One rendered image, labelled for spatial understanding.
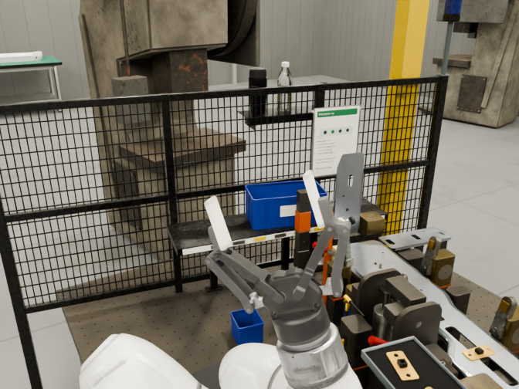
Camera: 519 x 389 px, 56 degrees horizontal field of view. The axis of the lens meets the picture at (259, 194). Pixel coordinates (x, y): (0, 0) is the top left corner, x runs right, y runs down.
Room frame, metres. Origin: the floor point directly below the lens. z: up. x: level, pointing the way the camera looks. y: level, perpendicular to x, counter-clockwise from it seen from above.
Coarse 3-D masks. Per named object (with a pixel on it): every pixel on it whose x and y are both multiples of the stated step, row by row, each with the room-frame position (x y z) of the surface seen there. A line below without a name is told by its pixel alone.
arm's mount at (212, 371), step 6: (210, 366) 0.97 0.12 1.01; (216, 366) 0.98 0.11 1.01; (198, 372) 0.95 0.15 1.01; (204, 372) 0.96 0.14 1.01; (210, 372) 0.96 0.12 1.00; (216, 372) 0.97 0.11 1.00; (198, 378) 0.94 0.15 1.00; (204, 378) 0.95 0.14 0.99; (210, 378) 0.95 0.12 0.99; (216, 378) 0.96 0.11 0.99; (204, 384) 0.94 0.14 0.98; (210, 384) 0.94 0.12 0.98; (216, 384) 0.95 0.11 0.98
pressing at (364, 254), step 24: (360, 264) 1.50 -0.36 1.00; (384, 264) 1.50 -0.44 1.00; (408, 264) 1.50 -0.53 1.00; (432, 288) 1.34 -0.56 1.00; (456, 312) 1.22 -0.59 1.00; (480, 336) 1.10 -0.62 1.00; (456, 360) 1.01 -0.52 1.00; (480, 360) 1.01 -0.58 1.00; (504, 360) 1.01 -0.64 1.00; (504, 384) 0.92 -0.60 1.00
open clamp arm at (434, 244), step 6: (432, 240) 1.48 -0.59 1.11; (438, 240) 1.46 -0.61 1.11; (432, 246) 1.46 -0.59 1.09; (438, 246) 1.46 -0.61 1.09; (426, 252) 1.48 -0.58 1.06; (432, 252) 1.46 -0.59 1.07; (426, 258) 1.47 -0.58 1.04; (432, 258) 1.46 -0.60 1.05; (426, 264) 1.46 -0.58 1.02; (420, 270) 1.48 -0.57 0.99; (426, 270) 1.45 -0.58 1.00
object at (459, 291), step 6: (450, 288) 1.36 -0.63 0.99; (456, 288) 1.36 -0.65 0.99; (462, 288) 1.36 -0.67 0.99; (450, 294) 1.33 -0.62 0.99; (456, 294) 1.32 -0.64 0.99; (462, 294) 1.32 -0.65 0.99; (468, 294) 1.33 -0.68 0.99; (456, 300) 1.32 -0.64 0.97; (462, 300) 1.32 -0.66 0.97; (468, 300) 1.33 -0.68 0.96; (456, 306) 1.32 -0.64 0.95; (462, 306) 1.33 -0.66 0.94; (462, 312) 1.33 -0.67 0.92; (456, 336) 1.33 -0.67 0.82
